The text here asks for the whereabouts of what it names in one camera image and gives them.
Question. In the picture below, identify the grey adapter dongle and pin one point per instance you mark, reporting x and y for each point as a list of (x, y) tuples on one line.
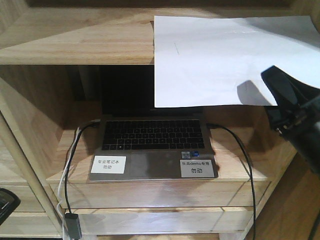
[(73, 226)]

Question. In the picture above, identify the wooden shelf unit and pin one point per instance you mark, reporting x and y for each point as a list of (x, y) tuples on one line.
[(38, 111)]

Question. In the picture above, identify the white note on laptop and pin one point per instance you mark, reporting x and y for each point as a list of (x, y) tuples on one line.
[(108, 165), (196, 168)]

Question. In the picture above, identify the silver laptop computer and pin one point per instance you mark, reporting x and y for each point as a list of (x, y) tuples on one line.
[(153, 140)]

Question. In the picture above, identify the white note on laptop right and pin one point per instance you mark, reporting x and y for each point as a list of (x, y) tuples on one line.
[(196, 168)]

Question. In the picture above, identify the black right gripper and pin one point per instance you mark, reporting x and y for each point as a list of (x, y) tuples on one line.
[(297, 114)]

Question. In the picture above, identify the white paper sheet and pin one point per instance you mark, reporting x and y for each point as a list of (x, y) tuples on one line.
[(219, 61)]

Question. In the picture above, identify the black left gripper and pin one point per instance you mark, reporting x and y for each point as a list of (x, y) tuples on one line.
[(8, 203)]

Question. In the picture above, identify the white note on laptop left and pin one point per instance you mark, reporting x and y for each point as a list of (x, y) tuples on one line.
[(108, 165)]

